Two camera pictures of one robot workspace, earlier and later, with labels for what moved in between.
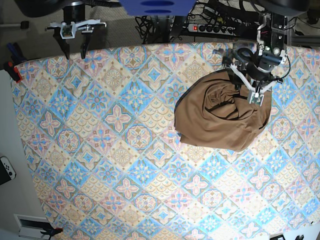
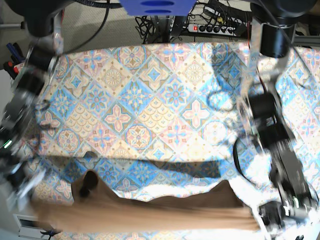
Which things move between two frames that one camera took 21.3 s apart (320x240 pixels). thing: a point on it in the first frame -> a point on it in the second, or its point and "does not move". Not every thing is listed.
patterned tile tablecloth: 110,164 does not move
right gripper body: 256,90 -> 275,215
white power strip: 213,29 does not move
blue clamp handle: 17,55 does not move
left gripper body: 85,26 -> 20,176
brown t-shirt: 211,111 -> 94,206
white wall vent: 31,226 does not move
